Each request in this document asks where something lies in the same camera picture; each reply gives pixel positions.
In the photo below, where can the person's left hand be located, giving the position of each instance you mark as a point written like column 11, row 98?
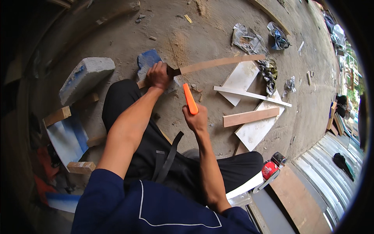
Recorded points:
column 157, row 77

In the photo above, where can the person's right hand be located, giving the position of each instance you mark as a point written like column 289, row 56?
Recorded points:
column 197, row 121

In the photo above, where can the long thin wooden strip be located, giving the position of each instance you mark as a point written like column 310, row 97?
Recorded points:
column 216, row 63

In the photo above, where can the blue painted concrete chunk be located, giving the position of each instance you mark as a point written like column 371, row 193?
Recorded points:
column 147, row 60

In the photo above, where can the short wooden plank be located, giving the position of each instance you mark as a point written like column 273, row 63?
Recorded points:
column 249, row 117

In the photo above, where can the person's legs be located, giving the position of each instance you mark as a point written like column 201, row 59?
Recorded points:
column 152, row 152

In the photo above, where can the thin white strip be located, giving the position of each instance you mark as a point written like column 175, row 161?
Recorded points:
column 251, row 95

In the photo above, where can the large white board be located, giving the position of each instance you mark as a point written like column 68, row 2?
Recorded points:
column 257, row 133

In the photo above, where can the white rectangular board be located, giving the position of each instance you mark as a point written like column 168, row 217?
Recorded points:
column 241, row 77

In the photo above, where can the small yellow wood chip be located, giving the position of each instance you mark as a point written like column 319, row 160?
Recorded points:
column 188, row 18

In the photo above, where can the large grey concrete block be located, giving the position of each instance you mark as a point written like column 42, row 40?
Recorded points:
column 86, row 76

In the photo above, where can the dark wooden block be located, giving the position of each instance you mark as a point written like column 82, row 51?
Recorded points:
column 86, row 101

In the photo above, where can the white laminate board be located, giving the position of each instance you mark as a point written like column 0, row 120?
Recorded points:
column 245, row 185

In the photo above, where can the crumpled printed foil wrapper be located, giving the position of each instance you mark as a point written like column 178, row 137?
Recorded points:
column 268, row 73

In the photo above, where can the red can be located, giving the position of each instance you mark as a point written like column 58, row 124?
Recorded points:
column 269, row 170

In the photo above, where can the crumpled clear plastic bag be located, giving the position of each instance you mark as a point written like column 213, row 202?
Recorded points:
column 248, row 39

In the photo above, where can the small crumpled plastic wrapper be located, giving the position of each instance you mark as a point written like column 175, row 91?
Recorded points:
column 289, row 85

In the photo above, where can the light wooden block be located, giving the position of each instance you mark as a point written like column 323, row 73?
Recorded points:
column 57, row 115

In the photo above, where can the blue and white painted board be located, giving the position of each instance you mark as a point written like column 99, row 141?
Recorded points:
column 68, row 137

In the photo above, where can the crumpled blue plastic bag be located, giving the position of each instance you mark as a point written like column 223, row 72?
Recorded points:
column 279, row 38

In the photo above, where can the person's body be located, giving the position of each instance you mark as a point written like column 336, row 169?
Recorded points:
column 117, row 207

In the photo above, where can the stained wooden block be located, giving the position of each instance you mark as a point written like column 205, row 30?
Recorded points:
column 81, row 167

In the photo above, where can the grey board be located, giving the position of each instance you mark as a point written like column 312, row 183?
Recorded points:
column 271, row 213

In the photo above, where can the small wooden stick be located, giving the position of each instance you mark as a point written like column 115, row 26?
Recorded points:
column 308, row 78

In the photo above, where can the small white scrap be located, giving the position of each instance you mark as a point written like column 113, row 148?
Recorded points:
column 300, row 46

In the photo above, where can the brown plywood board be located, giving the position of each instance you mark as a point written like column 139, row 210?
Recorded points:
column 298, row 201

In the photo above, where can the curved wooden lath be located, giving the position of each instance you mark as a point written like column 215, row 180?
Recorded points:
column 271, row 14

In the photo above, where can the leaning wooden planks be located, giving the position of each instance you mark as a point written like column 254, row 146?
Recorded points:
column 333, row 117

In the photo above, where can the corrugated metal sheet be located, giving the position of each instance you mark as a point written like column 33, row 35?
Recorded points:
column 324, row 175

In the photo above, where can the orange cloth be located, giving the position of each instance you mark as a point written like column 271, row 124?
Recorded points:
column 43, row 169

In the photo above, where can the black cloth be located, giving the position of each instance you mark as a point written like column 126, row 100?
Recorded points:
column 342, row 163

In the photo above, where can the blue and white panel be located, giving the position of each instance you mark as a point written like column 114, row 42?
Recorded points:
column 62, row 202

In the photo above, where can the heap of bags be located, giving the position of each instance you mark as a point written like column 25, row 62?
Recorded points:
column 336, row 33

